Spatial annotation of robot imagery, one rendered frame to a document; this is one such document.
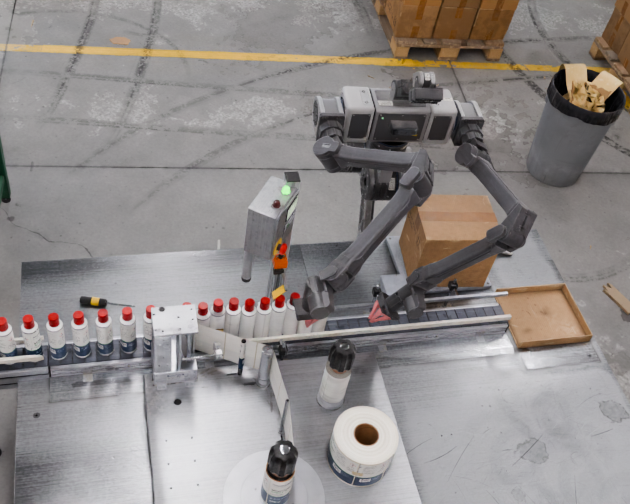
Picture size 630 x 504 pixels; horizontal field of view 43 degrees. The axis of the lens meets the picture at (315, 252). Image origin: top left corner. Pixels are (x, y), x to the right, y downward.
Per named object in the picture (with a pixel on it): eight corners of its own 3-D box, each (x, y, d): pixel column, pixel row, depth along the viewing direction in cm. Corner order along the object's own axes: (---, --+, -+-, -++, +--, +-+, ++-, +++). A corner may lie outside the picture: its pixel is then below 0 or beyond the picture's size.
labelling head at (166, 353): (154, 384, 264) (153, 337, 246) (150, 352, 273) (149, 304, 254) (196, 380, 268) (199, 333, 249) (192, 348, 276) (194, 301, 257)
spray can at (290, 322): (280, 337, 285) (287, 300, 270) (281, 325, 288) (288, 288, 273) (295, 339, 285) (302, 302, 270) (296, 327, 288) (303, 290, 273)
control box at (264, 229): (242, 250, 255) (247, 207, 241) (265, 217, 266) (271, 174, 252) (272, 262, 253) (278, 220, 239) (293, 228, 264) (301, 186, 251)
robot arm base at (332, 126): (339, 140, 282) (344, 113, 273) (342, 156, 276) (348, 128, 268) (314, 140, 280) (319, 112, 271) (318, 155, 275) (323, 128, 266)
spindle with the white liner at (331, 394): (320, 411, 266) (334, 359, 245) (314, 388, 272) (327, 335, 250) (346, 408, 269) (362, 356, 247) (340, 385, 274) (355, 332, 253)
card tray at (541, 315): (518, 348, 302) (521, 342, 299) (493, 294, 319) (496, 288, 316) (589, 341, 309) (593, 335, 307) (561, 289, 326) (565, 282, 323)
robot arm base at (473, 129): (474, 143, 291) (484, 116, 282) (480, 158, 286) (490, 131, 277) (451, 142, 290) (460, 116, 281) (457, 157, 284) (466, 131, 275)
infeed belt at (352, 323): (49, 372, 267) (48, 365, 264) (49, 352, 272) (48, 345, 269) (505, 328, 307) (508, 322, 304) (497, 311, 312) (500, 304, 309)
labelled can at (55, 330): (51, 361, 265) (44, 323, 250) (51, 348, 268) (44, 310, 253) (67, 360, 266) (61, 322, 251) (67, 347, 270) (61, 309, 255)
